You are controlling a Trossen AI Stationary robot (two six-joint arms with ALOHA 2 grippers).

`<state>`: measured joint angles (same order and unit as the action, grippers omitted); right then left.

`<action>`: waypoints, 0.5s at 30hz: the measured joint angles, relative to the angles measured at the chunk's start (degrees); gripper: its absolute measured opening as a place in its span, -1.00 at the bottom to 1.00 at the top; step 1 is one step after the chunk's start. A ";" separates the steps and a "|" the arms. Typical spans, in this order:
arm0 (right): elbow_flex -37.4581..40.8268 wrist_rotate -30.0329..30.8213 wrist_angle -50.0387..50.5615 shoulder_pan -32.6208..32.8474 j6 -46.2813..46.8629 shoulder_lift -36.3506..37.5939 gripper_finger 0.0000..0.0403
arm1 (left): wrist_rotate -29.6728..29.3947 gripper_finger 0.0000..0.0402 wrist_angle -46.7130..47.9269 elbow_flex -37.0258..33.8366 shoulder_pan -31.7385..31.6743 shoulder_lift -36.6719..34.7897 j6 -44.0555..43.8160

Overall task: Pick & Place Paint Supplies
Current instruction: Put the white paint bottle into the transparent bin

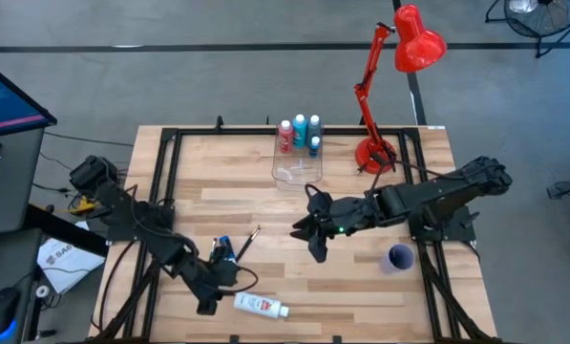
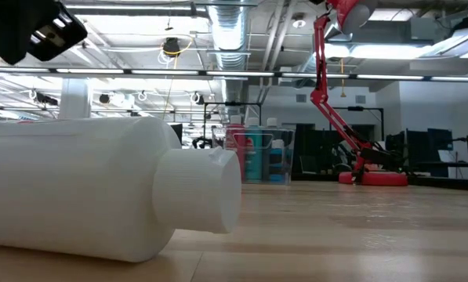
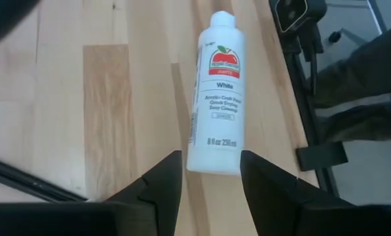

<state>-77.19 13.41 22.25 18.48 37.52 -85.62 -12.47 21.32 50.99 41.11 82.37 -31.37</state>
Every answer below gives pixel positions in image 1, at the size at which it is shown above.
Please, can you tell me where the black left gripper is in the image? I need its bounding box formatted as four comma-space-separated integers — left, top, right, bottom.
186, 257, 242, 317

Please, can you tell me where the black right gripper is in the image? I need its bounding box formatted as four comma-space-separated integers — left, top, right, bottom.
289, 190, 381, 264

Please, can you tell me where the large white paint bottle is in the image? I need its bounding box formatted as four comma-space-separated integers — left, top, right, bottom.
233, 290, 290, 319

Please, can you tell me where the thin dark-handled paintbrush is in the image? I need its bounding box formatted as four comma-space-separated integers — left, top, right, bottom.
235, 225, 263, 264

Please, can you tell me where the clear plastic bin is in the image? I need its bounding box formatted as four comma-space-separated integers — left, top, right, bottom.
271, 124, 325, 186

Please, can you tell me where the large red paint bottle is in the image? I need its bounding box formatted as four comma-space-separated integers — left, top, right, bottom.
277, 118, 295, 155

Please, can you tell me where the large teal paint bottle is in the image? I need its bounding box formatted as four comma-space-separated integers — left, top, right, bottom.
291, 113, 308, 150

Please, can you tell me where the large grey paint bottle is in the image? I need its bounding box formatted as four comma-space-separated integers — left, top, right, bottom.
306, 114, 323, 144

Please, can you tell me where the small navy paint bottle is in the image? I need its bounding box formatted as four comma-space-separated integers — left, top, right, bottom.
216, 235, 239, 264

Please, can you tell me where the translucent purple plastic cup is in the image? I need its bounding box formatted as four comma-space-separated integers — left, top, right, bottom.
379, 243, 415, 275

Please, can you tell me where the white printed booklet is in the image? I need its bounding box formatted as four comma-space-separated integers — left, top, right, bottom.
36, 220, 107, 295

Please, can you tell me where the yellow plug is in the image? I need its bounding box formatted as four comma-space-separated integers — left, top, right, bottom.
68, 196, 98, 216

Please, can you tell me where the black computer mouse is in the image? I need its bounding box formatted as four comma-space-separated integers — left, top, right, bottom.
0, 286, 19, 341

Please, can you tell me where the red desk lamp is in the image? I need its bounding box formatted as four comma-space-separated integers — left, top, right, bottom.
353, 3, 449, 176

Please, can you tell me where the computer monitor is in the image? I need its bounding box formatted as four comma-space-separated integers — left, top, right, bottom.
0, 55, 58, 140

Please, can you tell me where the black floor fan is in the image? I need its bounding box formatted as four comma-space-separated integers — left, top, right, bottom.
484, 0, 570, 59

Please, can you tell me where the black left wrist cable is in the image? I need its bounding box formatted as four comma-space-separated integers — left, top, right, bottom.
217, 265, 260, 295

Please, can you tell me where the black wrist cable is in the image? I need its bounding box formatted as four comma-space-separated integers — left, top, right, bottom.
217, 265, 260, 295
305, 159, 441, 214

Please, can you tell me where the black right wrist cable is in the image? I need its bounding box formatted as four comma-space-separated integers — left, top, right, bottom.
305, 159, 441, 214

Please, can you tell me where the black aluminium table frame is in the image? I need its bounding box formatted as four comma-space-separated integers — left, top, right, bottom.
88, 115, 503, 344

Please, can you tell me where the black floor cable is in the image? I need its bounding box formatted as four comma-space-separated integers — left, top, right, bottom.
43, 131, 136, 148

